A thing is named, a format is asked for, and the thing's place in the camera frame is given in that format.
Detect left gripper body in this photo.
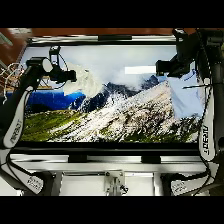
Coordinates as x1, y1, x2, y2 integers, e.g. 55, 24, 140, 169
49, 66, 78, 85

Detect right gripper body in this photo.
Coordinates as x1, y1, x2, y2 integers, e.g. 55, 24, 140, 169
155, 54, 192, 79

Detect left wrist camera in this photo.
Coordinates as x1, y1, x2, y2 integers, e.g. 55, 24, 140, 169
48, 45, 63, 68

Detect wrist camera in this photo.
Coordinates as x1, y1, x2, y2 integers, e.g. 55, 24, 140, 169
48, 45, 63, 68
171, 28, 189, 44

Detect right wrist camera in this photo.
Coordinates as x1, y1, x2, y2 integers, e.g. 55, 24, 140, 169
171, 28, 189, 44

